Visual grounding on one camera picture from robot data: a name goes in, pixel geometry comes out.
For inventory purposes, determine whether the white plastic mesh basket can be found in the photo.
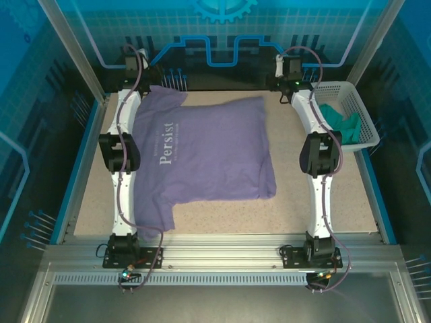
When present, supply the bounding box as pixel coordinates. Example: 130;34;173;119
311;81;380;154

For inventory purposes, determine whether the purple t-shirt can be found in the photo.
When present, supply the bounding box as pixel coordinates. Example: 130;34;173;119
129;85;277;242

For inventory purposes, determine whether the teal garment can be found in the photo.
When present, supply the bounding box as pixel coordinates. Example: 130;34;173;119
318;103;362;146

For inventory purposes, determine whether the blue table edge strip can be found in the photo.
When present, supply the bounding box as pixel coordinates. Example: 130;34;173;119
360;147;398;245
50;99;102;245

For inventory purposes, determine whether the grey metal front panel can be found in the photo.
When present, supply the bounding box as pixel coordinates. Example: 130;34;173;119
20;262;422;323

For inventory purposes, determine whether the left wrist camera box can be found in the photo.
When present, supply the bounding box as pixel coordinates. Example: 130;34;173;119
137;48;150;70

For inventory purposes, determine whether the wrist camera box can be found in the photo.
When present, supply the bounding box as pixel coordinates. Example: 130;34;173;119
274;53;286;78
137;48;150;70

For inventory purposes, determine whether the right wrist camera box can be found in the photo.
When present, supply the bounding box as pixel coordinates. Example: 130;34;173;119
274;53;286;78

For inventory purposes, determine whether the aluminium frame post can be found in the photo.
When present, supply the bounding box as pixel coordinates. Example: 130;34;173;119
338;0;395;98
36;0;110;104

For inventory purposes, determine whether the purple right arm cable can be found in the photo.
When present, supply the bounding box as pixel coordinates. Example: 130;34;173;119
277;46;352;293

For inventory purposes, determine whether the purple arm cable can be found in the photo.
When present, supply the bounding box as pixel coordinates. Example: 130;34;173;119
277;46;352;293
115;44;165;294

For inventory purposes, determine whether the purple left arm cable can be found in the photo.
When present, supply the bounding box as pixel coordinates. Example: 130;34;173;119
115;44;165;294

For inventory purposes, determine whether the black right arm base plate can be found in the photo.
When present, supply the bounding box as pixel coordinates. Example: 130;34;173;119
281;247;343;270

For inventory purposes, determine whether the aluminium mounting rail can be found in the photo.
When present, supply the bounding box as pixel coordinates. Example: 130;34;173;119
43;234;401;272

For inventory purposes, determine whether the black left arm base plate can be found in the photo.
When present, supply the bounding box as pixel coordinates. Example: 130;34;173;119
102;247;164;270

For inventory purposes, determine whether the slotted grey cable duct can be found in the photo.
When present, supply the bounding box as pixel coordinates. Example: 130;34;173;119
53;272;309;287

